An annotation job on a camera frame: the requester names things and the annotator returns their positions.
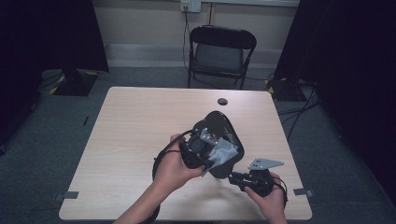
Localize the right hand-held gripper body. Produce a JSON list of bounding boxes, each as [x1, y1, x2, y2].
[[242, 157, 285, 198]]

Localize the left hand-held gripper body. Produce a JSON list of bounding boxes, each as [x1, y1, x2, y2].
[[179, 127, 219, 171]]

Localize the grey wiping cloth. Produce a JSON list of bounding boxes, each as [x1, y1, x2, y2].
[[201, 136, 240, 178]]

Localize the black floral lacquer tray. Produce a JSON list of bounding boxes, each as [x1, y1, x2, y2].
[[191, 110, 246, 180]]

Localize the person's right hand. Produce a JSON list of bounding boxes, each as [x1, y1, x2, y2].
[[244, 172, 288, 219]]

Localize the person's left hand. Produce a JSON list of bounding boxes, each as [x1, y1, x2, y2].
[[152, 133, 205, 194]]

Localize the grey tape strip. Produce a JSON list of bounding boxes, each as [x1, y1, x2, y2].
[[53, 190, 80, 202], [292, 188, 315, 198]]

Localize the black folding chair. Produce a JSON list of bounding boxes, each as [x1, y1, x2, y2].
[[187, 24, 258, 91]]

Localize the black stand base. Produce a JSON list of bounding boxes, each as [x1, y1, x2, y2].
[[264, 77, 308, 103], [49, 68, 100, 97]]

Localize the dark curtain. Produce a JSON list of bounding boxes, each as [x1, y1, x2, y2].
[[273, 0, 396, 198], [0, 0, 110, 147]]

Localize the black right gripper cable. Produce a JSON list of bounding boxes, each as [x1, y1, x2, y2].
[[273, 176, 290, 209]]

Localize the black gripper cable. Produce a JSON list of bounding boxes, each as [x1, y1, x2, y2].
[[273, 176, 290, 209], [150, 129, 196, 224]]

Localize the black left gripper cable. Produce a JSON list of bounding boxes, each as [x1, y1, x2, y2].
[[150, 129, 196, 224]]

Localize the black floor cables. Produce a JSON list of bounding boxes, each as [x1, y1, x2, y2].
[[276, 79, 321, 142]]

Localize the black socket cable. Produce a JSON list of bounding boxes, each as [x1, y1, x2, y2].
[[182, 5, 191, 75]]

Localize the thin black wall cable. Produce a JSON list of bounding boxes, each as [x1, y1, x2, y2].
[[207, 2, 215, 26]]

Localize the white wall socket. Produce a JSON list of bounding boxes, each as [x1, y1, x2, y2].
[[180, 0, 203, 14]]

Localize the white wall trunking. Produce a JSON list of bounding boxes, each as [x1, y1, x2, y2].
[[200, 0, 301, 8]]

